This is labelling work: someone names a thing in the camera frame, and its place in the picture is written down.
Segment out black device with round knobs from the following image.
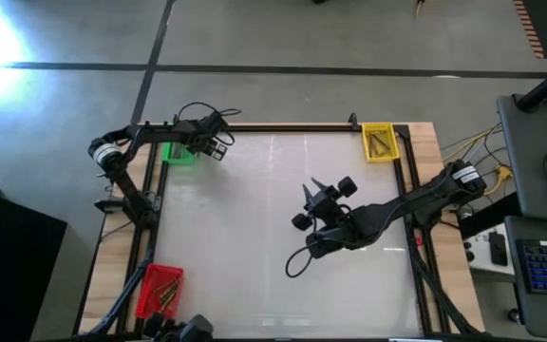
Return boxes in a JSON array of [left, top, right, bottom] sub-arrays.
[[142, 312, 216, 342]]

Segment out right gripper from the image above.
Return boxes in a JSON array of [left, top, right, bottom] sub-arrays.
[[291, 175, 359, 233]]

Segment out yellow plastic basket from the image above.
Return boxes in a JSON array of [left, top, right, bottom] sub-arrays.
[[361, 122, 402, 164]]

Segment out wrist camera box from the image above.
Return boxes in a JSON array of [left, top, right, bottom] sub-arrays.
[[305, 226, 350, 260], [203, 111, 231, 133]]

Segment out green plastic basket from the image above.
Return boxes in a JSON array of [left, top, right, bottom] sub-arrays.
[[160, 141, 198, 166]]

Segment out yellow and black cables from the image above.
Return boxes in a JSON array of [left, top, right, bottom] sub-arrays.
[[439, 121, 515, 196]]

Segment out grey keyboard desk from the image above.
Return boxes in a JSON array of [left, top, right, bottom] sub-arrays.
[[503, 216, 547, 341]]

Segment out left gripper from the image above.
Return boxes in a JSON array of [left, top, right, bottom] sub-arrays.
[[186, 118, 230, 162]]

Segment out black camera cable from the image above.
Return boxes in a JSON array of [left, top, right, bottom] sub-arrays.
[[174, 101, 243, 146], [285, 244, 317, 279]]

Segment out wooden base board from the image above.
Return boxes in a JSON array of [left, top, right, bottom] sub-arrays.
[[77, 122, 486, 336]]

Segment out white control box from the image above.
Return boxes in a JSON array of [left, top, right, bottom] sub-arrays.
[[462, 222, 516, 276]]

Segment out black cabinet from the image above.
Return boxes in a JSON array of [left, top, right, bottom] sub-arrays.
[[0, 173, 68, 342]]

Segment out black phone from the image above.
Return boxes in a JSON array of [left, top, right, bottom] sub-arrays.
[[488, 231, 509, 267]]

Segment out black right camera cable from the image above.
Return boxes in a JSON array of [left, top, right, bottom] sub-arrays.
[[285, 244, 317, 279]]

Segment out red brown crayon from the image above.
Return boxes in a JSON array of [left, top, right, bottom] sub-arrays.
[[153, 278, 181, 295]]

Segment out black pole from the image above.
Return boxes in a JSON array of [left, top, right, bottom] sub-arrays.
[[515, 56, 547, 113]]

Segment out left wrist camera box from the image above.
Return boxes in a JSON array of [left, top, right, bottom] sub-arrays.
[[203, 111, 231, 133]]

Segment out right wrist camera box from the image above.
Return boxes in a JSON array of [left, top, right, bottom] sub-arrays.
[[305, 226, 350, 260]]

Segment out black left camera cable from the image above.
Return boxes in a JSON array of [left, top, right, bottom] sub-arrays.
[[174, 101, 243, 146]]

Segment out red plastic basket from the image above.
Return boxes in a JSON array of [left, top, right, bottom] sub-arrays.
[[135, 263, 185, 320]]

